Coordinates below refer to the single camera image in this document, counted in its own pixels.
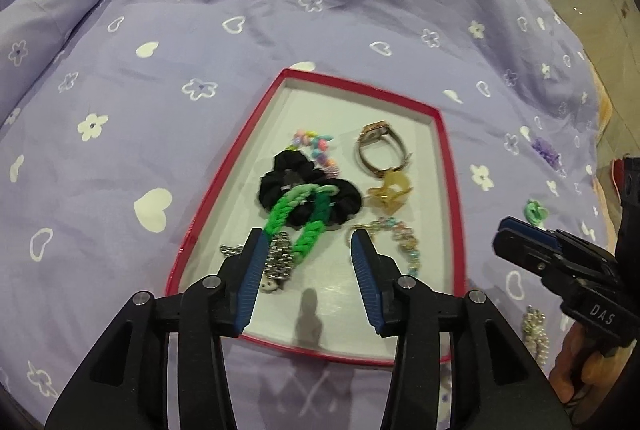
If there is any red cardboard box tray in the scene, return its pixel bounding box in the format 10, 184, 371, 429
166, 68, 468, 366

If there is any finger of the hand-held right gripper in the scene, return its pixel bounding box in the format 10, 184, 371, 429
492, 230, 576, 287
499, 217, 563, 251

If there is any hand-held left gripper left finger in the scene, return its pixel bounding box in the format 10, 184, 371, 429
45, 227, 273, 430

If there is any black velvet scrunchie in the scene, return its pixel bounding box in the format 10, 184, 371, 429
258, 149, 362, 231

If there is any silver chain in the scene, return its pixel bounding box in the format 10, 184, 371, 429
220, 230, 296, 283

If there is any light green cord bracelet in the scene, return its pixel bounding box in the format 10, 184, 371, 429
523, 199, 548, 225

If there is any wristwatch with grey strap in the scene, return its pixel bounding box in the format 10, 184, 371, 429
355, 121, 415, 175

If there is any peach blanket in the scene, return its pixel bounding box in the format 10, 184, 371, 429
582, 54, 618, 231

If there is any purple flower hair clip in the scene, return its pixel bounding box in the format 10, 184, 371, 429
531, 137, 561, 168

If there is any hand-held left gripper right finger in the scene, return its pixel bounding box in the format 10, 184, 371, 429
350, 229, 571, 430

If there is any yellow translucent hair claw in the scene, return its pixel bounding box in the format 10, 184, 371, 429
367, 172, 415, 213

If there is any red cloth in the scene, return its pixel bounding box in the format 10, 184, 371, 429
610, 157, 626, 195

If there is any pearl and chain necklace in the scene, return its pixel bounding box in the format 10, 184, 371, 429
520, 306, 553, 366

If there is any pastel charm bracelet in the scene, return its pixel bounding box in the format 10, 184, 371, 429
350, 217, 426, 275

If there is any green braided bracelet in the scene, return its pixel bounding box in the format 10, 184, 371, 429
260, 184, 337, 295

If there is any colourful beaded bracelet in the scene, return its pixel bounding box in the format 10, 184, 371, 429
287, 127, 341, 175

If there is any person's right hand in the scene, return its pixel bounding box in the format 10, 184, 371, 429
547, 320, 633, 406

